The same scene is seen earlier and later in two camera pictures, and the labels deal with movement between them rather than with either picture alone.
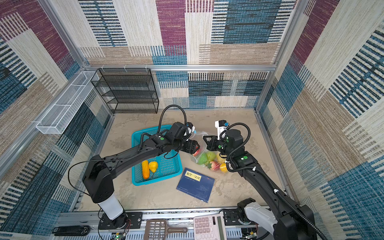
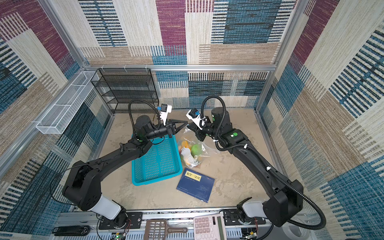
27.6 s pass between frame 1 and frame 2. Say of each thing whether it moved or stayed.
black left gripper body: moved
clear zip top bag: moved
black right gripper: moved
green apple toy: moved
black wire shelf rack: stayed
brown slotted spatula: stayed
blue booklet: stayed
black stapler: stayed
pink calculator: stayed
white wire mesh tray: stayed
